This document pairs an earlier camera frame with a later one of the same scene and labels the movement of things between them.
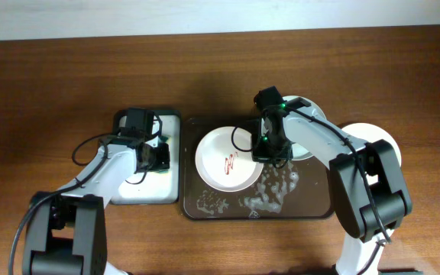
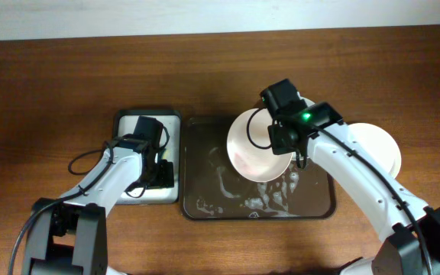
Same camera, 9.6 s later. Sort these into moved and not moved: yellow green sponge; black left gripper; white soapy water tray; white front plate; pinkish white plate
Moved: yellow green sponge; black left gripper; pinkish white plate
Not moved: white front plate; white soapy water tray
